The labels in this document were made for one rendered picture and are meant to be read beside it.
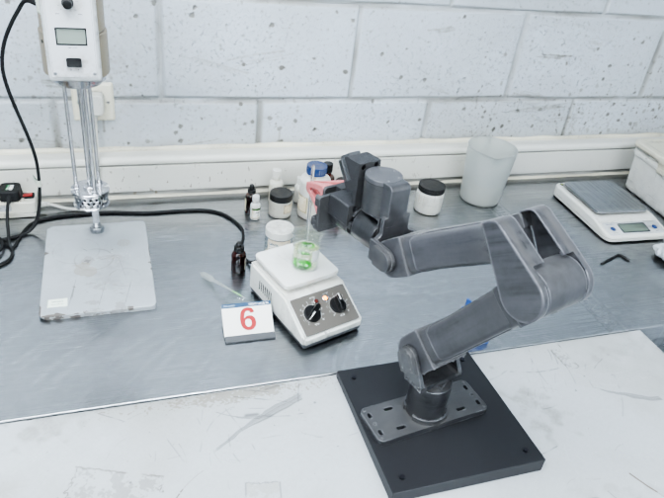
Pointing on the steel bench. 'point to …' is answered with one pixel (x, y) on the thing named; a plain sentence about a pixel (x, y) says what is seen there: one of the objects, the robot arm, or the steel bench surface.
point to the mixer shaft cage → (84, 190)
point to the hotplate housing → (262, 281)
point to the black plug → (10, 192)
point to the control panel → (324, 310)
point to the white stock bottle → (305, 187)
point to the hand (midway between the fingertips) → (311, 186)
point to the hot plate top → (286, 275)
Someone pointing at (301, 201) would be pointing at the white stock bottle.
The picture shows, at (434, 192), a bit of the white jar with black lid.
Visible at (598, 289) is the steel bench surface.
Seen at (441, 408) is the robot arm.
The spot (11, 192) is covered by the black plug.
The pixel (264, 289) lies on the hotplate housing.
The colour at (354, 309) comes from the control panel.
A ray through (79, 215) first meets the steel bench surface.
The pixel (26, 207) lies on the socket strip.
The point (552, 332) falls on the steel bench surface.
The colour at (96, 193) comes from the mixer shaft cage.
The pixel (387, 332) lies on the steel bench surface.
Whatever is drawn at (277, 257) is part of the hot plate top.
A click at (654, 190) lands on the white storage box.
